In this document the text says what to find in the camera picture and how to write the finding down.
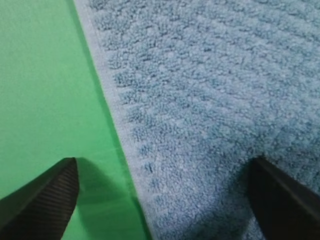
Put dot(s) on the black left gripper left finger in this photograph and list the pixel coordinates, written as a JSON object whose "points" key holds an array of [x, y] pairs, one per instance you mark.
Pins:
{"points": [[42, 209]]}

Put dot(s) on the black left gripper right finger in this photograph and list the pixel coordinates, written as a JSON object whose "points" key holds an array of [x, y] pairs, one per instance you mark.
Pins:
{"points": [[284, 208]]}

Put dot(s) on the blue waffle-weave towel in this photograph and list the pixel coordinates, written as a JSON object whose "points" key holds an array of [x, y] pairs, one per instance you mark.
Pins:
{"points": [[197, 88]]}

